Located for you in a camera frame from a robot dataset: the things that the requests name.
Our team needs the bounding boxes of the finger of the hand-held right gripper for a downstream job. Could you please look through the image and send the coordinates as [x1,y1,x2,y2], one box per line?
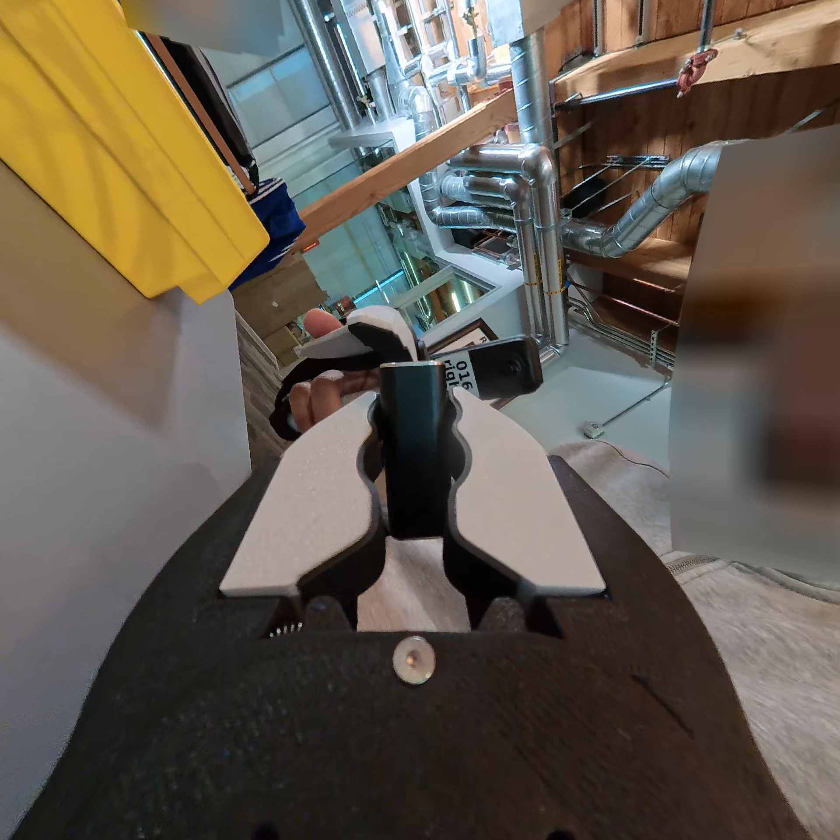
[297,327,383,370]
[345,306,424,363]

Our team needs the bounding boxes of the wooden beam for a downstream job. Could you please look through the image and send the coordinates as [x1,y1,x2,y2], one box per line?
[292,85,521,255]

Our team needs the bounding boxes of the cardboard boxes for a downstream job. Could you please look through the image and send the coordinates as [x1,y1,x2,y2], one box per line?
[233,252,330,370]

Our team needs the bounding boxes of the person's grey hoodie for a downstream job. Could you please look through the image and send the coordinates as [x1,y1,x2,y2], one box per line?
[548,440,840,840]

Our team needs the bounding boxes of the silver ventilation ducts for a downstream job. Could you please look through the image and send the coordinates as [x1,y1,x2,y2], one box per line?
[289,0,723,357]

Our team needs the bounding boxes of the black port adapter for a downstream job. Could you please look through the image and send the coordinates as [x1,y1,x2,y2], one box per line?
[378,360,455,539]

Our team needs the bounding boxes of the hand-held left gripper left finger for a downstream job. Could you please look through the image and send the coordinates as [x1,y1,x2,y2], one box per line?
[218,394,386,599]

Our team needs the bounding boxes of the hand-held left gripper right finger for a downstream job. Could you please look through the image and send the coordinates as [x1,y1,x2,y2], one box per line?
[443,388,606,597]

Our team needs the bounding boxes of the person's right hand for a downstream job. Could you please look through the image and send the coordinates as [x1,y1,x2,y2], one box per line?
[287,307,383,432]

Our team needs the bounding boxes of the yellow plastic bin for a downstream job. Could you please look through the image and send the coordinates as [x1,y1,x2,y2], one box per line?
[0,0,272,305]

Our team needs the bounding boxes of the blue and white cloth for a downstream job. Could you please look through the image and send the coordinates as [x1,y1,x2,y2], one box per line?
[226,174,307,291]

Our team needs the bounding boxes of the framed tag board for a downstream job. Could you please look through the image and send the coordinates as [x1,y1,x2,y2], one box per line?
[430,318,501,360]

